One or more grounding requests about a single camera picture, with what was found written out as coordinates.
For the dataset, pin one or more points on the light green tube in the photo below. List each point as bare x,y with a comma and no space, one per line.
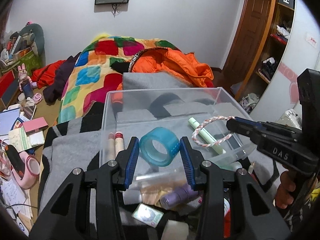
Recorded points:
193,122

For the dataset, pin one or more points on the small foil packet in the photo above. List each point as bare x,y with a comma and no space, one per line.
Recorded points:
147,215

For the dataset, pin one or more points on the white wardrobe door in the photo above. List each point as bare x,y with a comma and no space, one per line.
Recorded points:
300,55

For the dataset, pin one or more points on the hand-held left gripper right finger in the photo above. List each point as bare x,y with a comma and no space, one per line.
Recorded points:
186,165

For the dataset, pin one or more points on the red capped tube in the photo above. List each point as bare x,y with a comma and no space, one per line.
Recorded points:
119,142

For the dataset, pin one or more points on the small pink shoes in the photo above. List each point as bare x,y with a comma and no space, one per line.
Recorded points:
37,97

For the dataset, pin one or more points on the pink tape dispenser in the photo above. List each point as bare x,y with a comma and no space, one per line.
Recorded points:
30,170

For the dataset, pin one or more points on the clear plastic storage box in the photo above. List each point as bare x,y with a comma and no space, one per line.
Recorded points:
130,105

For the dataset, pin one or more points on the white sponge block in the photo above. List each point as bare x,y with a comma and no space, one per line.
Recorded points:
175,230

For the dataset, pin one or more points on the red box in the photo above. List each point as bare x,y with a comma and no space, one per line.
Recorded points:
8,87

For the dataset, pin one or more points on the dark purple garment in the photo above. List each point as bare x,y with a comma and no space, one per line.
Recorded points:
62,80

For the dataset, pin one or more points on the purple bottle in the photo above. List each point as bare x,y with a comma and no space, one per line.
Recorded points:
175,197

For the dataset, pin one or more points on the blue tape roll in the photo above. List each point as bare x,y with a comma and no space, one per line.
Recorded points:
147,152

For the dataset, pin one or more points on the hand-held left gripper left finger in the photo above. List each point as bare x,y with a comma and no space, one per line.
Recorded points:
132,160

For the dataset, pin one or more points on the orange puffer jacket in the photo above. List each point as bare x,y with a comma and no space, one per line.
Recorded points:
175,62

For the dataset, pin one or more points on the wooden door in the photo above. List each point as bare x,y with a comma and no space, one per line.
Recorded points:
252,30

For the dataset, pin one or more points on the pale bag on floor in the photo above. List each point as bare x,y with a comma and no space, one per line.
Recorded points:
247,101

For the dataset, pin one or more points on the pale pink tube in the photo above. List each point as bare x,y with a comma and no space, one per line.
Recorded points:
111,145

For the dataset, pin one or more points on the person's right hand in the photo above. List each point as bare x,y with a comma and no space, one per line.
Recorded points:
287,192

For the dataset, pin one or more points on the green cardboard box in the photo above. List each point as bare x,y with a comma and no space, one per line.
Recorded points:
30,61

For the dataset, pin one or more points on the wooden wardrobe shelf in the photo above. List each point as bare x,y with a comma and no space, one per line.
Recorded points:
275,55

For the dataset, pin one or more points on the colourful patchwork blanket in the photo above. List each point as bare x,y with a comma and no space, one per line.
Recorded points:
82,75

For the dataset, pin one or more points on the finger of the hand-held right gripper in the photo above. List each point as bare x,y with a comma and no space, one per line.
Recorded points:
247,121
242,130

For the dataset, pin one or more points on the pink flat box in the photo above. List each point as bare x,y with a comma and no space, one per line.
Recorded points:
35,125

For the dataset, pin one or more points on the red garment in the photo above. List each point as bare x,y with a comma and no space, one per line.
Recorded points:
47,72

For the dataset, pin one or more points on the pink bunny toy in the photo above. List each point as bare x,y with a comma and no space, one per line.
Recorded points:
23,73

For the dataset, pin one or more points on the clear plastic bag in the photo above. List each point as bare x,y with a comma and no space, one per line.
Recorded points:
155,180

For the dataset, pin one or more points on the blue white notebook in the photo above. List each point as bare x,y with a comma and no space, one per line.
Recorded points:
10,118

